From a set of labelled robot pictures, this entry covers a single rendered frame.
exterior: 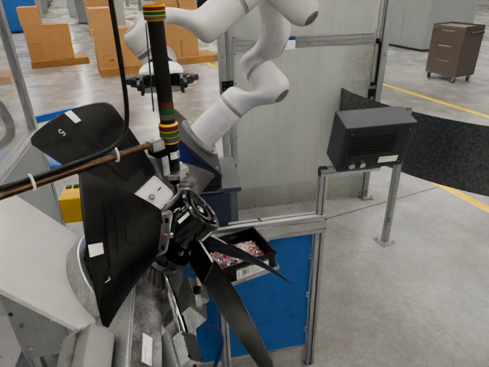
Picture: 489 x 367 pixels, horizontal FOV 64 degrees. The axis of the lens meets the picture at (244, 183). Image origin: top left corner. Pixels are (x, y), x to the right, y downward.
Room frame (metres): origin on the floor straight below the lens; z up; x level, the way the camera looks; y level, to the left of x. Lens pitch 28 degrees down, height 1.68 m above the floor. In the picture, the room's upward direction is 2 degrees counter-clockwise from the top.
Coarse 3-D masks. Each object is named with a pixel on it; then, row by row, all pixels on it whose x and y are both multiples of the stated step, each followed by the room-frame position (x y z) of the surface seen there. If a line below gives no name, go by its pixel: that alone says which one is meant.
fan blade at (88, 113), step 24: (72, 120) 0.81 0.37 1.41; (96, 120) 0.84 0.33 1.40; (120, 120) 0.88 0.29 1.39; (48, 144) 0.74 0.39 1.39; (72, 144) 0.77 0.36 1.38; (96, 144) 0.79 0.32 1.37; (120, 144) 0.81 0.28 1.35; (96, 168) 0.75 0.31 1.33; (120, 168) 0.77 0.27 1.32; (144, 168) 0.79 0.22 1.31
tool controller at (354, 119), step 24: (336, 120) 1.30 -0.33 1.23; (360, 120) 1.26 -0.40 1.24; (384, 120) 1.27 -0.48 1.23; (408, 120) 1.27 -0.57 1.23; (336, 144) 1.28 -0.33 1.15; (360, 144) 1.24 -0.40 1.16; (384, 144) 1.26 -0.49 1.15; (408, 144) 1.29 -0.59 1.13; (336, 168) 1.26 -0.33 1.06; (360, 168) 1.28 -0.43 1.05
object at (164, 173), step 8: (152, 144) 0.78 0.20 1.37; (160, 144) 0.79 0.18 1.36; (152, 152) 0.79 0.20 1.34; (160, 152) 0.79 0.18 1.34; (168, 152) 0.80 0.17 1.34; (160, 160) 0.80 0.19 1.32; (168, 160) 0.80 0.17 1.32; (160, 168) 0.80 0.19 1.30; (168, 168) 0.80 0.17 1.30; (184, 168) 0.83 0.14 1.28; (160, 176) 0.81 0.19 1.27; (168, 176) 0.80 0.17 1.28; (176, 176) 0.80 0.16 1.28; (184, 176) 0.81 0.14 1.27
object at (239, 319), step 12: (216, 264) 0.62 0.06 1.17; (216, 276) 0.62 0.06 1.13; (216, 288) 0.62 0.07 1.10; (228, 288) 0.58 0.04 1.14; (216, 300) 0.63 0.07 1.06; (228, 300) 0.59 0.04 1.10; (240, 300) 0.53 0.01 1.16; (228, 312) 0.59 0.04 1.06; (240, 312) 0.55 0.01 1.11; (228, 324) 0.60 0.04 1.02; (240, 324) 0.56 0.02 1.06; (252, 324) 0.49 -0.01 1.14; (240, 336) 0.57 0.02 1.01; (252, 336) 0.52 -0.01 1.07; (252, 348) 0.54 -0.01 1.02; (264, 348) 0.44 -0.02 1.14; (264, 360) 0.50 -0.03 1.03
